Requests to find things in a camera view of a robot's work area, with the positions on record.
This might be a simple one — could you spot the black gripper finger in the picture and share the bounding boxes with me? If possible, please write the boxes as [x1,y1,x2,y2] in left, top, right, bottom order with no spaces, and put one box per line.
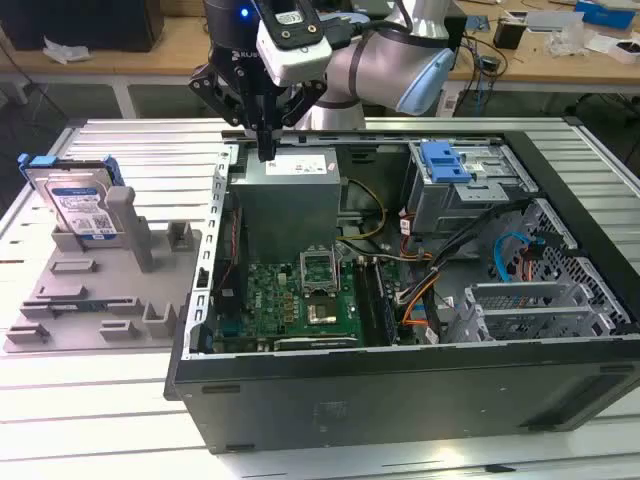
[267,78,329,162]
[188,63,269,162]

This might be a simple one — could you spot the hard disk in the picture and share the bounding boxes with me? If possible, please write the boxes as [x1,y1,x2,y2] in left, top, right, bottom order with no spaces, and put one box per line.
[17,153,126,249]

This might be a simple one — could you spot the grey metal disk bay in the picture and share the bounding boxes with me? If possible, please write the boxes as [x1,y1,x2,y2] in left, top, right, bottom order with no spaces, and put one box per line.
[447,280,609,344]

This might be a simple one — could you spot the wooden desk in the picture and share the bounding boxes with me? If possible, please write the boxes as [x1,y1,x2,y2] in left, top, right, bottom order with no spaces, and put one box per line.
[0,0,640,119]

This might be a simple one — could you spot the grey power supply unit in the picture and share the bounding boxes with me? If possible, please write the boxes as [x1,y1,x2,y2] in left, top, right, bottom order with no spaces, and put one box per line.
[229,147,344,264]

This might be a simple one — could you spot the metal socket cover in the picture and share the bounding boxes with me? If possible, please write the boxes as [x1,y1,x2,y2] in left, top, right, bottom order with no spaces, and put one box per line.
[298,244,342,297]

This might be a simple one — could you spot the blue plastic drive latch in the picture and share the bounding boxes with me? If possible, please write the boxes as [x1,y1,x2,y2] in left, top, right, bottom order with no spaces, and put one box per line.
[419,142,474,184]

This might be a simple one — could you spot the large black box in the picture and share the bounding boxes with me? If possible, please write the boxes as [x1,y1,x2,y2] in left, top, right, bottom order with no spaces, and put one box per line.
[0,0,166,54]

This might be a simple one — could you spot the white crumpled plastic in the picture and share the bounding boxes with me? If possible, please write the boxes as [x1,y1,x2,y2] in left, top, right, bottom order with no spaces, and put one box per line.
[42,34,94,66]

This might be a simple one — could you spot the black speaker box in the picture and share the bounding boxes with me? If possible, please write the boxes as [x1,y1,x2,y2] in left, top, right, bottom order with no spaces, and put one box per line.
[442,14,469,76]

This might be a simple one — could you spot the metal optical drive cage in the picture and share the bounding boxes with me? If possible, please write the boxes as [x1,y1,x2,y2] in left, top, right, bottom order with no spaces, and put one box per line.
[404,139,540,236]

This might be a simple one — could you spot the green motherboard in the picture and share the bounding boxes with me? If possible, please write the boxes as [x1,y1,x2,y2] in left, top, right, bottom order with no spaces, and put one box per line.
[213,249,404,354]

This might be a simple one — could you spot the CPU socket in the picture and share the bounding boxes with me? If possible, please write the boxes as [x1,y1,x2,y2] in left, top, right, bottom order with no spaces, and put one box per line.
[304,298,346,331]

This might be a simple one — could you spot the small black open box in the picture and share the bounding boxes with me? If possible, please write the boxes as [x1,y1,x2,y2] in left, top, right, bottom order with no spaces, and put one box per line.
[492,17,529,50]

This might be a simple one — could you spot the grey parts rack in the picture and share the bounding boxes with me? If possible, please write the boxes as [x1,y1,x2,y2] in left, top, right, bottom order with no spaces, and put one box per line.
[2,187,206,355]

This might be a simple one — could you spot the black graphics card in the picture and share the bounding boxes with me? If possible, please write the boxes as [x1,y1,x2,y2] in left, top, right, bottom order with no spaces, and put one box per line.
[272,334,362,352]

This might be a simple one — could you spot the grey flat box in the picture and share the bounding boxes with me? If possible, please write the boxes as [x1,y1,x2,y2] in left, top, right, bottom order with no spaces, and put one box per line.
[524,9,584,34]

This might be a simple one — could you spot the clear plastic bag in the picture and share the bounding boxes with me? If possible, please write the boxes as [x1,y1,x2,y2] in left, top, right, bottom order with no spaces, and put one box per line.
[544,27,591,56]

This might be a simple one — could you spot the black PC case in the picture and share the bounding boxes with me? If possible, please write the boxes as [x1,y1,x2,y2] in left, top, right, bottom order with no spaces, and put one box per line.
[164,117,640,456]

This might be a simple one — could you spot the white carton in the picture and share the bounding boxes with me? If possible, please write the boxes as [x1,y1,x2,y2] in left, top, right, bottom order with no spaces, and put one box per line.
[584,33,640,65]

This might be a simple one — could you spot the blue carton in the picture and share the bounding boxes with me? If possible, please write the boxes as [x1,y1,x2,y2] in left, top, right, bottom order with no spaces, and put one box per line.
[573,0,640,26]

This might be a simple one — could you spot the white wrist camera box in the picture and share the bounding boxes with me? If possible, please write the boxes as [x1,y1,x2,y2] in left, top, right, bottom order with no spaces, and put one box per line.
[255,19,334,87]

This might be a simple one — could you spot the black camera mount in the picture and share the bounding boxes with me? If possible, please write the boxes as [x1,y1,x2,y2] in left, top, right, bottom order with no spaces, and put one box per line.
[259,0,322,51]

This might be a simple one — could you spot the black camera cable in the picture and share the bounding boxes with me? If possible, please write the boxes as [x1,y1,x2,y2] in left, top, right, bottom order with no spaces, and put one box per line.
[324,0,416,51]

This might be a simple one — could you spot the yellow black power wire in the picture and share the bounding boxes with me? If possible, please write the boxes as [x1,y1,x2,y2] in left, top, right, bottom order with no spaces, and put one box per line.
[339,177,389,241]

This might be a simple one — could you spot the wire locking lever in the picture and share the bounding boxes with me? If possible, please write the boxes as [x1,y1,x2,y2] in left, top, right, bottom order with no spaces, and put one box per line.
[334,243,347,297]

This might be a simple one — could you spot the black wire bundle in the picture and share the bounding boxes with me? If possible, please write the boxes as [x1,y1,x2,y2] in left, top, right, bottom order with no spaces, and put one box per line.
[399,197,532,346]

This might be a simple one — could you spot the orange yellow wire bundle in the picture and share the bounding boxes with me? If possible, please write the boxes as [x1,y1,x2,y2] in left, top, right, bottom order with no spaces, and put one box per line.
[397,277,441,331]

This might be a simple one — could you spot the flat blue data wire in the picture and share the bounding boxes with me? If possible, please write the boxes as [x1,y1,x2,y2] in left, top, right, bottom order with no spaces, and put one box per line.
[492,230,532,296]

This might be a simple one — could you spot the orange black disk power wire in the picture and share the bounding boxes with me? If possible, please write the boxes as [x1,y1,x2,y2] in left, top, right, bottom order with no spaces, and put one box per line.
[518,234,550,284]

